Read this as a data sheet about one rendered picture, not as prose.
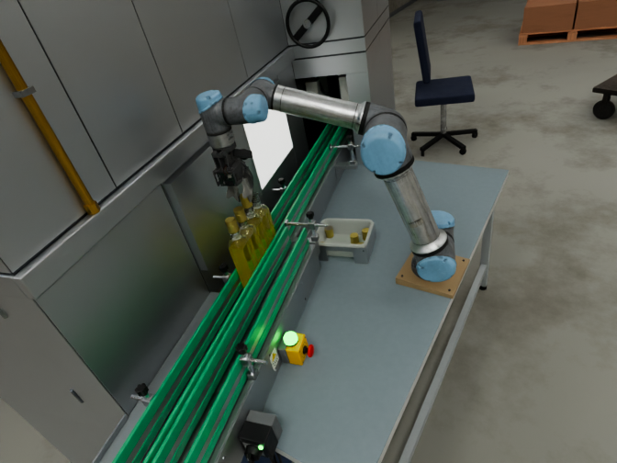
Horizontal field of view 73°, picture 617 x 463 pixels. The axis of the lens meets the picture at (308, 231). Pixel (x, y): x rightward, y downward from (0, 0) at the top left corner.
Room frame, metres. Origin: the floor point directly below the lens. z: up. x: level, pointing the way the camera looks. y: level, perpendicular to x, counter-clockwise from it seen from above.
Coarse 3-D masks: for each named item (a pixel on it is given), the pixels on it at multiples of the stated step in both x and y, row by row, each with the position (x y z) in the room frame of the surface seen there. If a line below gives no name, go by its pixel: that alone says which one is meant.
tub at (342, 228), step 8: (328, 224) 1.44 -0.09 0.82; (336, 224) 1.43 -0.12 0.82; (344, 224) 1.41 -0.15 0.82; (352, 224) 1.40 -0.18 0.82; (360, 224) 1.38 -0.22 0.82; (368, 224) 1.37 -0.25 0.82; (320, 232) 1.38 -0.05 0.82; (336, 232) 1.42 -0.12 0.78; (344, 232) 1.41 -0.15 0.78; (352, 232) 1.40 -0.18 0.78; (360, 232) 1.38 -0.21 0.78; (368, 232) 1.29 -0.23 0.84; (320, 240) 1.36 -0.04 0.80; (328, 240) 1.39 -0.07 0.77; (336, 240) 1.38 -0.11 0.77; (344, 240) 1.37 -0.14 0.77; (360, 240) 1.35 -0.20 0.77; (368, 240) 1.25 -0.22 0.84
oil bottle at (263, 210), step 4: (252, 208) 1.25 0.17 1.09; (260, 208) 1.24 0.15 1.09; (264, 208) 1.25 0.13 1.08; (268, 208) 1.26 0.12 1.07; (256, 212) 1.23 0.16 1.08; (260, 212) 1.23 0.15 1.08; (264, 212) 1.23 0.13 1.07; (268, 212) 1.25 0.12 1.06; (264, 216) 1.23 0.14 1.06; (268, 216) 1.25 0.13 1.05; (264, 220) 1.22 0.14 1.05; (268, 220) 1.24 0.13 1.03; (272, 220) 1.26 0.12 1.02; (264, 224) 1.22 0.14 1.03; (268, 224) 1.23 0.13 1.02; (272, 224) 1.25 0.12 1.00; (268, 228) 1.23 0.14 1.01; (272, 228) 1.25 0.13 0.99; (268, 232) 1.22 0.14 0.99; (272, 232) 1.24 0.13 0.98; (268, 236) 1.22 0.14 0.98; (272, 236) 1.23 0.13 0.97
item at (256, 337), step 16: (304, 240) 1.21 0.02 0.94; (288, 256) 1.10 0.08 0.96; (288, 272) 1.06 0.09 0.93; (288, 288) 1.03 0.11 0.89; (272, 304) 0.92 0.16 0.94; (256, 320) 0.84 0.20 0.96; (272, 320) 0.90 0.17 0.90; (256, 336) 0.81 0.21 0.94; (256, 352) 0.79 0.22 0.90; (240, 368) 0.71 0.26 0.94; (224, 384) 0.65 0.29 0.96; (240, 384) 0.69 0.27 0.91; (224, 400) 0.63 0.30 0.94; (208, 416) 0.58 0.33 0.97; (224, 416) 0.60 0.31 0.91; (208, 432) 0.55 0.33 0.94; (192, 448) 0.51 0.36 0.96; (208, 448) 0.53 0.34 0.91
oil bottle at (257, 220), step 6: (258, 216) 1.20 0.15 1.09; (252, 222) 1.17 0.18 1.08; (258, 222) 1.18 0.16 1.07; (258, 228) 1.17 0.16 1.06; (264, 228) 1.21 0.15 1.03; (258, 234) 1.17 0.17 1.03; (264, 234) 1.19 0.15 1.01; (264, 240) 1.19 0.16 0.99; (264, 246) 1.17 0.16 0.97; (264, 252) 1.17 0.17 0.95
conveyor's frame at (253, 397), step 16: (336, 160) 1.90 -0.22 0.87; (320, 192) 1.64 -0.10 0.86; (320, 208) 1.61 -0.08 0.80; (304, 272) 1.11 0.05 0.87; (304, 288) 1.09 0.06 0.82; (288, 304) 0.97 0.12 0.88; (304, 304) 1.06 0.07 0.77; (288, 320) 0.94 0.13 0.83; (272, 336) 0.85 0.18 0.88; (272, 352) 0.82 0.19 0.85; (272, 368) 0.79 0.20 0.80; (256, 384) 0.71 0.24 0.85; (272, 384) 0.77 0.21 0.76; (240, 400) 0.66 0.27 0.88; (256, 400) 0.69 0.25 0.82; (240, 416) 0.62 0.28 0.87; (224, 432) 0.58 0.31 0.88; (224, 448) 0.54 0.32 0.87; (240, 448) 0.58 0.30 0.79
